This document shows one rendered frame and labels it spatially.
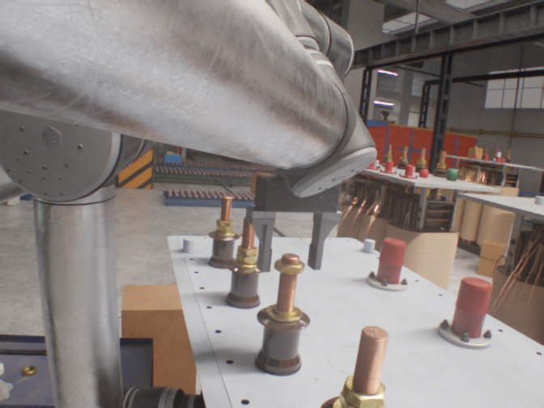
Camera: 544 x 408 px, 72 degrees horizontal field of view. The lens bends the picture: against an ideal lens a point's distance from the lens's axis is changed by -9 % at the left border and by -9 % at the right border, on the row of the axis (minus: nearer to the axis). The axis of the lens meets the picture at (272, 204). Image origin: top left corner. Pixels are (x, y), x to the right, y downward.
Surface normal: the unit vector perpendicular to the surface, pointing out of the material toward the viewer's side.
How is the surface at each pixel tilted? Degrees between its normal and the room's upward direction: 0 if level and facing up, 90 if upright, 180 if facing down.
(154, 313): 90
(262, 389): 0
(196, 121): 141
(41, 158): 93
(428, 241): 90
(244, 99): 122
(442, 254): 90
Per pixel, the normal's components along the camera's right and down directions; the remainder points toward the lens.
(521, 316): -0.66, 0.07
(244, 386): 0.10, -0.98
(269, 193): 0.37, 0.20
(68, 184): 0.17, 0.36
